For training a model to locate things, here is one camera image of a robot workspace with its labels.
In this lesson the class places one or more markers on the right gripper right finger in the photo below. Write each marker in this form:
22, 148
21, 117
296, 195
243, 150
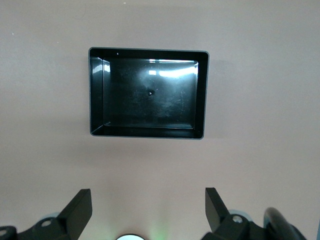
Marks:
220, 220

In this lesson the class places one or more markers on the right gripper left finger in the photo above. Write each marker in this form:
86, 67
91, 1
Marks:
72, 215

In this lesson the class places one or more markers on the black plastic box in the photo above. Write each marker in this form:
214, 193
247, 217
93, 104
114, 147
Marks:
150, 100

